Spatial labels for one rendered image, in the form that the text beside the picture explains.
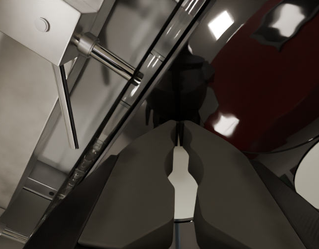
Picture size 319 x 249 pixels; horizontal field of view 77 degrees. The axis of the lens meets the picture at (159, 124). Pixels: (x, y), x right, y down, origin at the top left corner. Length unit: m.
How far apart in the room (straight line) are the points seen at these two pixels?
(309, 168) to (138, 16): 0.19
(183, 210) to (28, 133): 0.16
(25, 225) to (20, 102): 0.20
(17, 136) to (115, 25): 0.13
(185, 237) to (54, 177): 0.18
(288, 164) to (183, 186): 0.08
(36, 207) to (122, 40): 0.27
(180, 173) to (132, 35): 0.13
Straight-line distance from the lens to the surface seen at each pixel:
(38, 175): 0.31
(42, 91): 0.18
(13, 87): 0.19
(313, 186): 0.21
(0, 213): 0.30
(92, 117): 0.25
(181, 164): 0.16
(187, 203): 0.20
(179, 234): 0.24
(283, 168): 0.19
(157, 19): 0.20
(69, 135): 0.17
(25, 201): 0.37
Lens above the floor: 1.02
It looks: 60 degrees down
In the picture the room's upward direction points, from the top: 175 degrees counter-clockwise
